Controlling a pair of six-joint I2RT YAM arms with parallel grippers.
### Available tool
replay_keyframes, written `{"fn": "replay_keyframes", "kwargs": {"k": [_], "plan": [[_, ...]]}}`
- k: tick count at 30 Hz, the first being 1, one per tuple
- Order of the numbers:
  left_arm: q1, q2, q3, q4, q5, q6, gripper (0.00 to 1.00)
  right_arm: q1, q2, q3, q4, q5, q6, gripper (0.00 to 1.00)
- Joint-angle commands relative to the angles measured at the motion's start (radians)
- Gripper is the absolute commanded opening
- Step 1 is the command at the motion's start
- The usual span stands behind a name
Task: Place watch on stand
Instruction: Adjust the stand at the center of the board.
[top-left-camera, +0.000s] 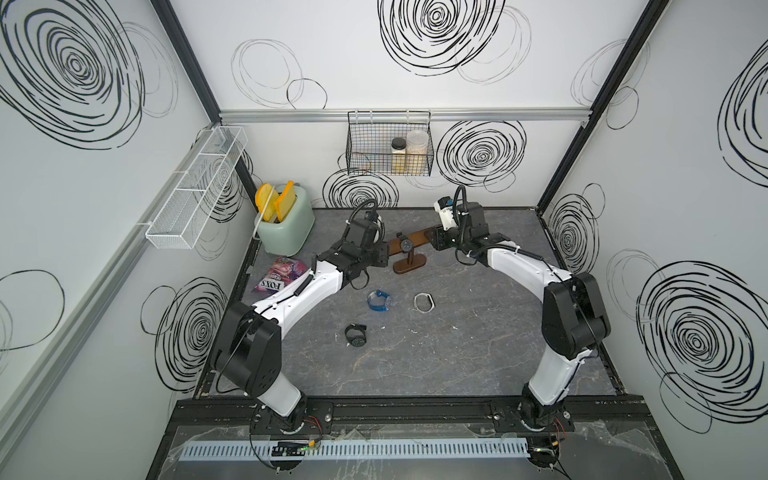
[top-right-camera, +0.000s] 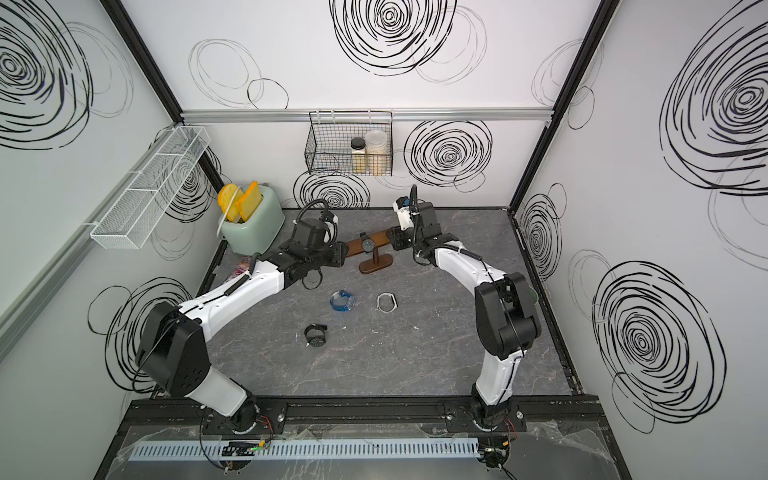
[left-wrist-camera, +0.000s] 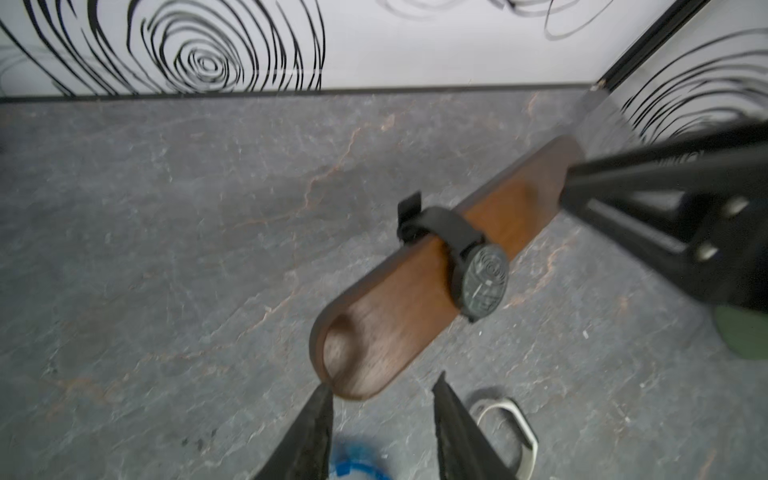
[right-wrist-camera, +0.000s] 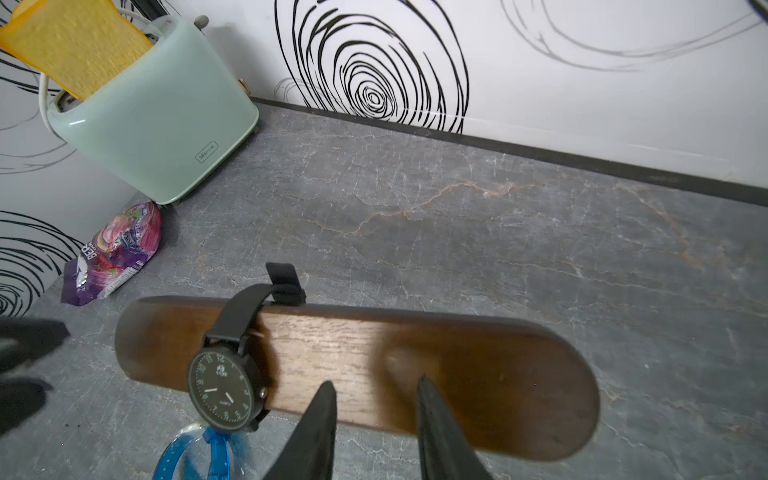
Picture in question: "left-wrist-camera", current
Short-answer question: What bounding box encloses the green ceramic cup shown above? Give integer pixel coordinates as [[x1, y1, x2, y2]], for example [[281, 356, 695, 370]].
[[714, 305, 768, 360]]

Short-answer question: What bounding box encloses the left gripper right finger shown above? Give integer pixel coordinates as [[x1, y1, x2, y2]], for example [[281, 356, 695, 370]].
[[432, 372, 516, 480]]

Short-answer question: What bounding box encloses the wooden watch stand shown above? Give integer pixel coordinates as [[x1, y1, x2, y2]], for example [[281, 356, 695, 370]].
[[308, 135, 587, 402]]

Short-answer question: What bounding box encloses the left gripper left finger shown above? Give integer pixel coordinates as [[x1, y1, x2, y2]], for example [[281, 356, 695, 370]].
[[254, 383, 334, 480]]

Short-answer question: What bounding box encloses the black strap watch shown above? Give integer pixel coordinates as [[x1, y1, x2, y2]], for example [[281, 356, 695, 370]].
[[397, 192, 509, 323]]

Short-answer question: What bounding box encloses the white watch band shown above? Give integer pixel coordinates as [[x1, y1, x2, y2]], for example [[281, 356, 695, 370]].
[[473, 397, 540, 480]]

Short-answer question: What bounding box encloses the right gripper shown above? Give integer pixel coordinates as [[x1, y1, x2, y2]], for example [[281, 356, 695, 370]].
[[560, 122, 767, 311]]

